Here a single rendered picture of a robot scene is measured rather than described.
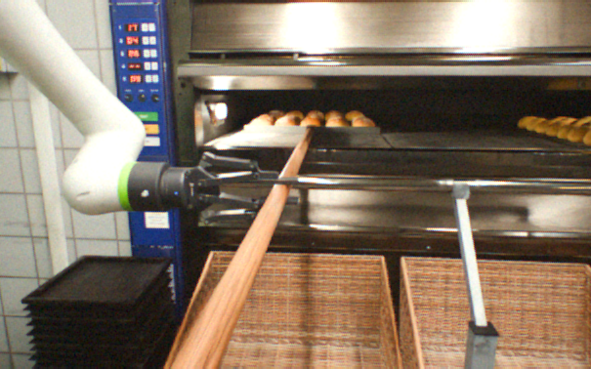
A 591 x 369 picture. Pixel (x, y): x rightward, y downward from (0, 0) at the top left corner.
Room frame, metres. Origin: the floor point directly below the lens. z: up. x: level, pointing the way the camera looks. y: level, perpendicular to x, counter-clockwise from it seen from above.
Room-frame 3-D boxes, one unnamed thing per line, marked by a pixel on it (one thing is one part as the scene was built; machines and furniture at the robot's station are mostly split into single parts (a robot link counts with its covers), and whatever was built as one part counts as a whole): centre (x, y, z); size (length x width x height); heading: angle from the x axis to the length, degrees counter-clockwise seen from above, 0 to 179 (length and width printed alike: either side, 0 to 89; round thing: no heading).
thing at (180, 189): (0.76, 0.18, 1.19); 0.09 x 0.07 x 0.08; 85
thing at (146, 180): (0.77, 0.26, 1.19); 0.12 x 0.06 x 0.09; 175
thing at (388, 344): (1.04, 0.02, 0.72); 0.56 x 0.49 x 0.28; 86
